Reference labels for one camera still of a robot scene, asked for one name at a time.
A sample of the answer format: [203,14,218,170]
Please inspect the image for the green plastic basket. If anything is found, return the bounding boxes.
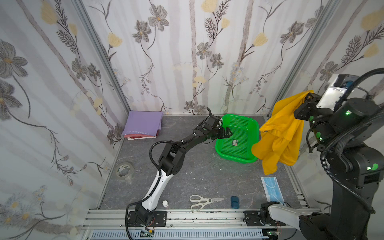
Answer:
[215,114,260,164]

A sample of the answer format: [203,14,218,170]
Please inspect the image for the yellow t shirt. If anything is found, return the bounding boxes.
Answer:
[251,90,314,175]

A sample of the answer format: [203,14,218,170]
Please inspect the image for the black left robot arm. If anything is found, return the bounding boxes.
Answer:
[125,109,233,227]

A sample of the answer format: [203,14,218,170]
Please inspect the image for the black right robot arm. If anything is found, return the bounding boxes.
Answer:
[258,68,384,240]

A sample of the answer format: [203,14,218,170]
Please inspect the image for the folded purple t shirt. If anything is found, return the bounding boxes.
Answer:
[123,111,163,136]

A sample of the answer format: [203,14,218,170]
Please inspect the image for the small blue block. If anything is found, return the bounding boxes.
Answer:
[231,196,240,209]

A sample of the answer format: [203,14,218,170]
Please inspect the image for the blue face mask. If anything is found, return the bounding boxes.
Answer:
[261,177,285,204]

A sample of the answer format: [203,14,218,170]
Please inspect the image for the small white bottle cap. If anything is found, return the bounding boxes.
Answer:
[162,201,169,208]

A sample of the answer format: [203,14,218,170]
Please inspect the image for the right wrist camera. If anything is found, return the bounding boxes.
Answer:
[316,74,359,111]

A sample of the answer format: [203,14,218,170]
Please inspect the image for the white handled scissors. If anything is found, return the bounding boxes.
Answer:
[189,195,224,212]

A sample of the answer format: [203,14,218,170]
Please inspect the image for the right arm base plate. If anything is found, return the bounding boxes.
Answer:
[243,210,286,227]

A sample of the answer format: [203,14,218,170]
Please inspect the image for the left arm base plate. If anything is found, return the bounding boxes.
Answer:
[126,211,168,227]

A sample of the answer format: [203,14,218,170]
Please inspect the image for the white ribbed cable duct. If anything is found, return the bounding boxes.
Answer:
[90,229,268,240]

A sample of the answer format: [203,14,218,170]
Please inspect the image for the aluminium front rail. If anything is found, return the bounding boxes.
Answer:
[80,208,331,240]

